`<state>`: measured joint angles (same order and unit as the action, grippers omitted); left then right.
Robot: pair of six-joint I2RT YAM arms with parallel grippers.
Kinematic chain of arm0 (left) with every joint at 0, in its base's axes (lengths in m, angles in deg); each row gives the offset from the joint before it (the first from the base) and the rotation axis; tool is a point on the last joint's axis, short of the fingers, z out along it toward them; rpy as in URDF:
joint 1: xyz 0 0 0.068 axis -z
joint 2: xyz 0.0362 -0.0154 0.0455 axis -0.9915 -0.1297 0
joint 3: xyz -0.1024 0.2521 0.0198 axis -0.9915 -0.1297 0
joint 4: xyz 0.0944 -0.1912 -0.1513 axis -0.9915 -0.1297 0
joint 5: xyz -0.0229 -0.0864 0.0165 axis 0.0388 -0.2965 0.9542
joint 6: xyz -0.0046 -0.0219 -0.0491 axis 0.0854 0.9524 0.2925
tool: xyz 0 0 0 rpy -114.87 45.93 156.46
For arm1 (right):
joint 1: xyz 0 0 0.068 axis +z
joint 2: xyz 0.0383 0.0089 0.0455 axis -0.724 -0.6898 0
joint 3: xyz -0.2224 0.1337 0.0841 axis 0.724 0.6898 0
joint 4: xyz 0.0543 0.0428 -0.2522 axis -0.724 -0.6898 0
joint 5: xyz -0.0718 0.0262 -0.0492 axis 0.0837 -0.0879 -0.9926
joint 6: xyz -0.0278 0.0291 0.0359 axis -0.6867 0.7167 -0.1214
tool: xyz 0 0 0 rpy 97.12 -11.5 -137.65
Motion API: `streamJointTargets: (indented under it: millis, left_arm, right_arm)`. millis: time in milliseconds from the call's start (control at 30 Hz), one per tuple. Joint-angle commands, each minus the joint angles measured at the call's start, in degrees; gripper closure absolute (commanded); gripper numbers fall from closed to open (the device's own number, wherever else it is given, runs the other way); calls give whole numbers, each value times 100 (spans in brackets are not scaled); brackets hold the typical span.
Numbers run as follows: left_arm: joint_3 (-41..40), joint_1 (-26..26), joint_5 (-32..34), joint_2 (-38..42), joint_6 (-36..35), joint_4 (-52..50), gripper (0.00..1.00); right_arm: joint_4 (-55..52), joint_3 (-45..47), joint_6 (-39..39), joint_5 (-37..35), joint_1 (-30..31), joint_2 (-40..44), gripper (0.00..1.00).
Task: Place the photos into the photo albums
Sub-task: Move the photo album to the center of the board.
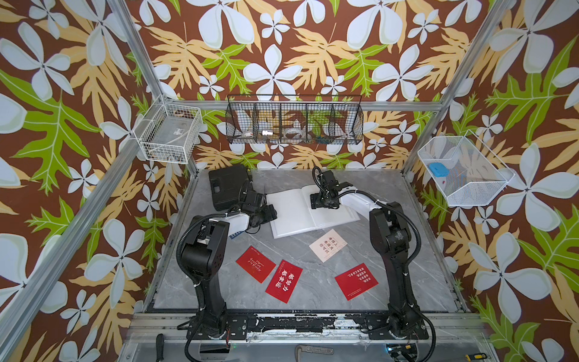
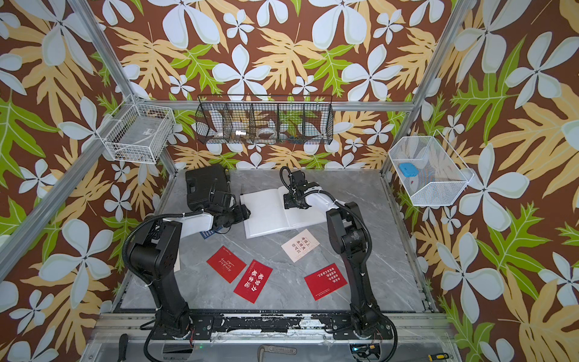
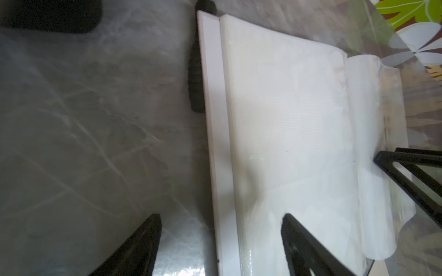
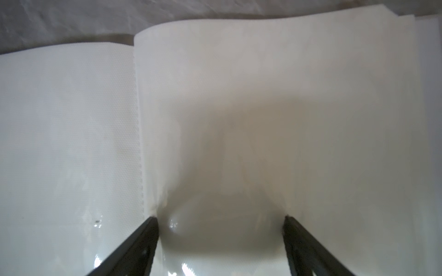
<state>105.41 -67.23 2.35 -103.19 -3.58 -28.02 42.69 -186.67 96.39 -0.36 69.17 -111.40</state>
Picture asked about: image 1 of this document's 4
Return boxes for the black wire basket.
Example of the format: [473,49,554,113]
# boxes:
[225,94,364,145]

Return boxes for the dark blue booklet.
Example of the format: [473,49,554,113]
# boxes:
[229,231,245,239]

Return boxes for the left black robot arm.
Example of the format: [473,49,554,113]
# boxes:
[176,179,277,340]

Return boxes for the red card small text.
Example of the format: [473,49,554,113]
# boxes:
[335,263,378,301]

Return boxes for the red card white characters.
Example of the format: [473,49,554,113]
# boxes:
[265,260,303,303]

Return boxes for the yellow handled screwdriver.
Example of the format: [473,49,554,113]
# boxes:
[465,352,488,362]

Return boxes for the white wire basket right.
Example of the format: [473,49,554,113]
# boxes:
[418,131,515,208]

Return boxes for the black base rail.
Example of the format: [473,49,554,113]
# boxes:
[196,310,430,340]

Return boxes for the aluminium frame post left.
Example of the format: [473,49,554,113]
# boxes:
[1,1,188,361]

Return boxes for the white photo album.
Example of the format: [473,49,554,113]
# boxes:
[267,185,360,239]

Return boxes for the white wire basket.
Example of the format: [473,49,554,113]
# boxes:
[134,96,203,164]
[418,131,515,208]

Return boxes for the aluminium frame post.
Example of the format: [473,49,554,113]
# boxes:
[1,1,188,361]
[402,0,511,176]

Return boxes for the aluminium frame post right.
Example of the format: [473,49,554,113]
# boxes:
[402,0,511,176]

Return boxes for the pink card red text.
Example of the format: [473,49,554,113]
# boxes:
[309,229,348,262]

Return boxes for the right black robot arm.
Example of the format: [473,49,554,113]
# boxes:
[310,167,428,339]

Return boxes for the blue object in basket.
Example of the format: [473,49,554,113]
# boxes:
[428,162,450,177]

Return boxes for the black plastic case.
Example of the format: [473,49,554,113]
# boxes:
[208,164,250,211]

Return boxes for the red card cursive script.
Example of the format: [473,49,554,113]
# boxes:
[236,246,276,284]

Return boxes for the aluminium frame back bar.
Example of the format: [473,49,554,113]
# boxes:
[173,99,443,113]

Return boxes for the white wire basket left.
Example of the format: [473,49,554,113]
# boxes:
[134,96,203,164]

